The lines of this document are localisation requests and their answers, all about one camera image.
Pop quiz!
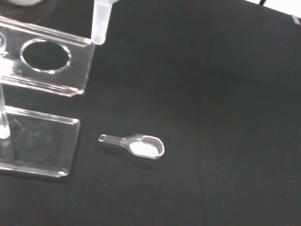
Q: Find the black cloth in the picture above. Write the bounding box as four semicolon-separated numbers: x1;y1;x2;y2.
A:
0;0;301;226

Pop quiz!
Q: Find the clear acrylic funnel stand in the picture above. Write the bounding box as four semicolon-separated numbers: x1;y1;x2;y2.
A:
0;15;96;181

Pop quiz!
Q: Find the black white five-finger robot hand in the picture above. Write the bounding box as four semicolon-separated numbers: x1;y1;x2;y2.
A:
10;0;42;6

